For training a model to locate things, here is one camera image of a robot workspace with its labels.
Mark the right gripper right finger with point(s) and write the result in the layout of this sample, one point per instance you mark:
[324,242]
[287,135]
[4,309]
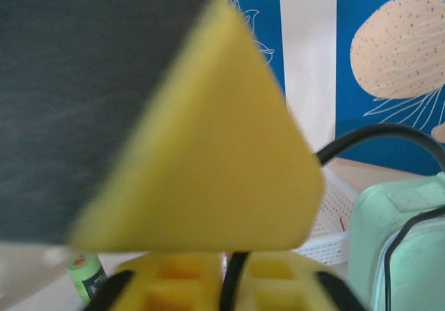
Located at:
[285,283]

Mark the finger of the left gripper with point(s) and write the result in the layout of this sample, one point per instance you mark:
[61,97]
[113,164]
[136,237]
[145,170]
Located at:
[208,151]

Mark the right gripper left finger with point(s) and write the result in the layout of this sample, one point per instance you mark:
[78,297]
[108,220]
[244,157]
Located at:
[174,283]

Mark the green battery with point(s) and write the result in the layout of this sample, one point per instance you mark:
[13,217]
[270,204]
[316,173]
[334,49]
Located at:
[87,276]

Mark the white perforated plastic basket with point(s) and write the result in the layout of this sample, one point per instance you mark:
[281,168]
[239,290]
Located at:
[333,199]

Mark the mint green zip case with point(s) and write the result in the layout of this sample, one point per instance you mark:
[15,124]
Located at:
[410,262]

